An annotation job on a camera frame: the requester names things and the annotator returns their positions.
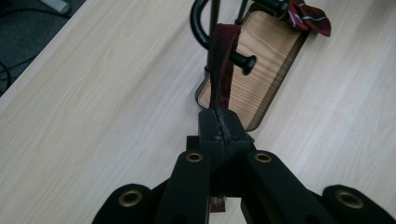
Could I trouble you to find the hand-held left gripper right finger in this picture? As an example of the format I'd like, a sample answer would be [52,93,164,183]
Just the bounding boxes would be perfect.
[218,107,340,224]

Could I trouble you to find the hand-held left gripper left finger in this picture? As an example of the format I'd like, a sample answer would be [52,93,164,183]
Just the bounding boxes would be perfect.
[153,107,226,224]

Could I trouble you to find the black hook rack wooden base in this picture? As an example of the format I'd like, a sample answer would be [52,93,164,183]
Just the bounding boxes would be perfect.
[190,0,312,132]

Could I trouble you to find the red striped bow tie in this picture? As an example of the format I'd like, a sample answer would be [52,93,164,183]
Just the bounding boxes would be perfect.
[286,0,332,37]

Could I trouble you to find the black floor cables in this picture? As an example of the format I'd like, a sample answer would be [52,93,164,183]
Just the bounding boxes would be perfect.
[0,60,13,92]

